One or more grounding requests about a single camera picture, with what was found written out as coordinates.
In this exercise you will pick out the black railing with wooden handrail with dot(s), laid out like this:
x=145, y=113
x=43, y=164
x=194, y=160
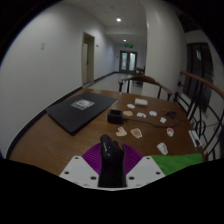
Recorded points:
x=200, y=79

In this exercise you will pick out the white cloud-shaped sticker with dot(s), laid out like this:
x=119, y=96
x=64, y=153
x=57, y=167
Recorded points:
x=141, y=115

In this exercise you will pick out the white oval sticker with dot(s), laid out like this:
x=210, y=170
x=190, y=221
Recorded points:
x=153, y=113
x=131, y=106

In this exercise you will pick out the beige corridor door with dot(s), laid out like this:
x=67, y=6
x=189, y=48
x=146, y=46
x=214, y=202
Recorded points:
x=88, y=60

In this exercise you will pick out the white rectangular sticker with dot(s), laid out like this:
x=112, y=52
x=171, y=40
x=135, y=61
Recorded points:
x=162, y=148

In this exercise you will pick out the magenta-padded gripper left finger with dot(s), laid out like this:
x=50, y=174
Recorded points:
x=78, y=170

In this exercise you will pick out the black computer mouse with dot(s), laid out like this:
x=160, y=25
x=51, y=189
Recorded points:
x=111, y=163

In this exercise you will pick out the cream heart-shaped sticker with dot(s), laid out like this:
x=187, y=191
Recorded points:
x=121, y=132

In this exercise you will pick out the distant wooden chair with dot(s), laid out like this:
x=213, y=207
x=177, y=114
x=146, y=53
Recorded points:
x=140, y=70

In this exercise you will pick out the small black box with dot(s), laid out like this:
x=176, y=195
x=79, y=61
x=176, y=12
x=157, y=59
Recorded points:
x=115, y=116

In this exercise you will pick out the white card with dark print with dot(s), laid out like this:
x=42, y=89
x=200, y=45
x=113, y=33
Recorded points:
x=194, y=138

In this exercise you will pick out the glass double doors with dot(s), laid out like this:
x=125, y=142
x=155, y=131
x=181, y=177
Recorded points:
x=128, y=61

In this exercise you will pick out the green mouse pad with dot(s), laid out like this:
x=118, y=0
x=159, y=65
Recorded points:
x=180, y=161

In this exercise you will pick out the small white box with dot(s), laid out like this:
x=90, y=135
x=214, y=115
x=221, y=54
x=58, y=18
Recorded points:
x=141, y=101

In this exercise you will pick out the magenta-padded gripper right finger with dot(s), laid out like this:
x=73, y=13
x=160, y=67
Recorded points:
x=145, y=170

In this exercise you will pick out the tan round sticker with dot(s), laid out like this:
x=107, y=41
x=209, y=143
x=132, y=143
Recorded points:
x=127, y=113

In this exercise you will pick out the dark framed window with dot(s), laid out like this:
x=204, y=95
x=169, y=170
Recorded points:
x=200, y=73

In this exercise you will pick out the orange and white sticker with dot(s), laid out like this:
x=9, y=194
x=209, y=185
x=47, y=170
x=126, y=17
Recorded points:
x=136, y=133

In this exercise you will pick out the green exit sign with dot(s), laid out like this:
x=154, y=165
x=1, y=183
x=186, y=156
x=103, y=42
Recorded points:
x=128, y=45

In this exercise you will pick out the red and white sticker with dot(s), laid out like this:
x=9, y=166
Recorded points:
x=170, y=132

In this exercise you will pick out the small white square sticker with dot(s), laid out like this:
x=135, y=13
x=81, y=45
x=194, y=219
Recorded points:
x=163, y=120

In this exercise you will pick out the black closed laptop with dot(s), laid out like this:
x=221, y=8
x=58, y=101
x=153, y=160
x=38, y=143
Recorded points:
x=80, y=111

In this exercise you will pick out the wooden armchair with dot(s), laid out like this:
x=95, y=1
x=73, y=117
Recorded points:
x=145, y=79

